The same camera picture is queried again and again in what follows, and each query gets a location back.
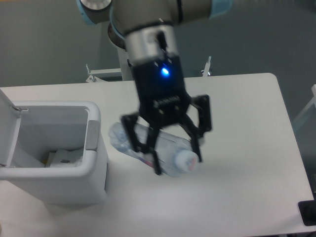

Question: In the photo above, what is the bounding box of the white metal base frame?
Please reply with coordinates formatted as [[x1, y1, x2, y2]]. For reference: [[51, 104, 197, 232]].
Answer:
[[85, 56, 212, 83]]

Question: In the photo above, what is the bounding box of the white open trash can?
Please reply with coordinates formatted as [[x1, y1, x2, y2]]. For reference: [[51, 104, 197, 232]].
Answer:
[[0, 93, 108, 204]]

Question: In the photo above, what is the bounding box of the white plastic wrapper bag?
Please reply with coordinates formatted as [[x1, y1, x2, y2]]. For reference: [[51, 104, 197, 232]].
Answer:
[[45, 149, 83, 168]]

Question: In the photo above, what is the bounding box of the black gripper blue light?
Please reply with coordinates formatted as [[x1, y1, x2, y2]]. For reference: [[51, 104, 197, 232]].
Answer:
[[120, 56, 212, 175]]

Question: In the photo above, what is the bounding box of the black device at table edge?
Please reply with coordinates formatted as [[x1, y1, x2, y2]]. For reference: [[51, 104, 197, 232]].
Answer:
[[298, 200, 316, 226]]

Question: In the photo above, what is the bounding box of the white frame at right edge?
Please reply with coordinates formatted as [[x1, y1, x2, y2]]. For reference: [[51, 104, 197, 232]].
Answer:
[[292, 84, 316, 132]]

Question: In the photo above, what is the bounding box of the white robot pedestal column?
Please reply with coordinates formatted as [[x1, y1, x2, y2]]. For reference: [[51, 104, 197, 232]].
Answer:
[[107, 24, 135, 81]]

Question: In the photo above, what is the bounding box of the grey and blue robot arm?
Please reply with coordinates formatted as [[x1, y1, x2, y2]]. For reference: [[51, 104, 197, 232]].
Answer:
[[77, 0, 233, 175]]

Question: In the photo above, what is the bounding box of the crushed clear plastic bottle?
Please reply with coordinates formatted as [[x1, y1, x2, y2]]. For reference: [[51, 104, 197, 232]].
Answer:
[[109, 122, 199, 177]]

